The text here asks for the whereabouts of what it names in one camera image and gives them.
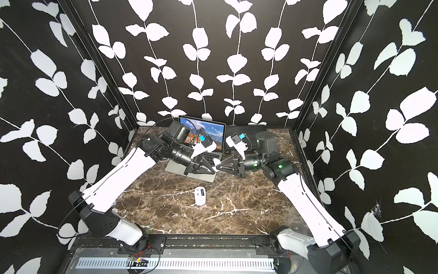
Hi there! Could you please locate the white wireless mouse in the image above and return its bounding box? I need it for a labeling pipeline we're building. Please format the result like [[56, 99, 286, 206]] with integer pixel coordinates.
[[194, 187, 206, 206]]

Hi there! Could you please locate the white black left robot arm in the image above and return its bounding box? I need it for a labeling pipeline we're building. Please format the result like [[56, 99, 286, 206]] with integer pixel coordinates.
[[68, 121, 217, 251]]

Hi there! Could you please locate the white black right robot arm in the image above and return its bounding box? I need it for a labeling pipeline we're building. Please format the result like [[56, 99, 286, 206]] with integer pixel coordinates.
[[216, 131, 360, 274]]

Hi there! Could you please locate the silver open laptop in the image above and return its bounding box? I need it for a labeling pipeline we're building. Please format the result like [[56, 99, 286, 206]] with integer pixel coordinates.
[[179, 116, 227, 167]]

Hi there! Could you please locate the black flat electronics box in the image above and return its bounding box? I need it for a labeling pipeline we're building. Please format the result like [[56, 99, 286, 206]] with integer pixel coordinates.
[[224, 125, 266, 153]]

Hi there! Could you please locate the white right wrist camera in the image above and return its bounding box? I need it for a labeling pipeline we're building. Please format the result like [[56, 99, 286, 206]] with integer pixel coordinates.
[[225, 133, 248, 160]]

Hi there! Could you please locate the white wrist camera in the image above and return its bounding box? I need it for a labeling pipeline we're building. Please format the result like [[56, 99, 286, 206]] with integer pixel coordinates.
[[191, 135, 217, 159], [225, 133, 248, 160]]

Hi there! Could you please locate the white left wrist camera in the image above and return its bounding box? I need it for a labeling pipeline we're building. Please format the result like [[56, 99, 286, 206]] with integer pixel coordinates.
[[191, 135, 217, 159]]

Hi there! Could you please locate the black front mounting rail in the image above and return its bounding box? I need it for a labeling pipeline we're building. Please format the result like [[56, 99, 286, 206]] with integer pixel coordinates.
[[117, 234, 292, 257]]

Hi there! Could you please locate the white slotted cable duct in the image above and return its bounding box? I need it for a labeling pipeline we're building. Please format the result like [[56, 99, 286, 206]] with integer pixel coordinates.
[[74, 258, 275, 272]]

